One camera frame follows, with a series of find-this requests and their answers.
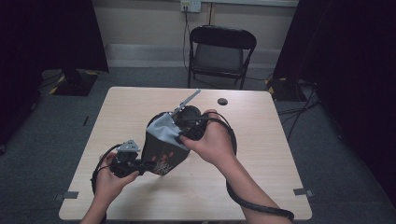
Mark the black stand base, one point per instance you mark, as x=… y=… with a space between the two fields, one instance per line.
x=281 y=90
x=76 y=82

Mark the black curtain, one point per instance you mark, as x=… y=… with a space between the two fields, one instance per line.
x=351 y=62
x=37 y=46

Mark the black round table grommet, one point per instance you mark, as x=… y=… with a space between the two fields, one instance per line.
x=222 y=101

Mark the person's right hand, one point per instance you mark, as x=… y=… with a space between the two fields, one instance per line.
x=214 y=143

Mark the person's left hand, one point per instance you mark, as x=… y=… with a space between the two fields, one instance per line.
x=107 y=183

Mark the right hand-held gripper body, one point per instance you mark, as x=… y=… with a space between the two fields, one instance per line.
x=193 y=124

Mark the grey cloth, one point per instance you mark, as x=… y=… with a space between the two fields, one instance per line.
x=163 y=130

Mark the grey tape strip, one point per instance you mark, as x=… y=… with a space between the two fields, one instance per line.
x=70 y=195
x=302 y=192

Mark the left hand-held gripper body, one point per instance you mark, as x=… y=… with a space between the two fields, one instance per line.
x=126 y=161

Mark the black folding chair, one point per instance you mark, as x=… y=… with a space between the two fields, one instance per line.
x=222 y=53

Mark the black floral tray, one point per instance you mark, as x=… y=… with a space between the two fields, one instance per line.
x=163 y=155

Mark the white wall outlet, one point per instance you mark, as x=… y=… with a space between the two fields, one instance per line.
x=190 y=5

